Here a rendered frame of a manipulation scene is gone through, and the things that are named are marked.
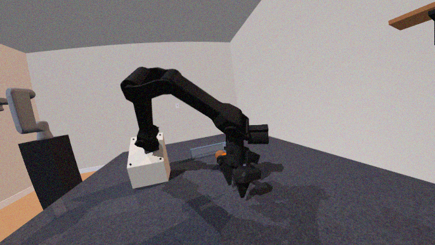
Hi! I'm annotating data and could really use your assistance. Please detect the clear low l-shaped wall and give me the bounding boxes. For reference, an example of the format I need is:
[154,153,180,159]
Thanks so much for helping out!
[191,144,226,159]

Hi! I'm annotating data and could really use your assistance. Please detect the see-through orange ball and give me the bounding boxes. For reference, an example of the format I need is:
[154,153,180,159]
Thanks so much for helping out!
[215,150,225,159]

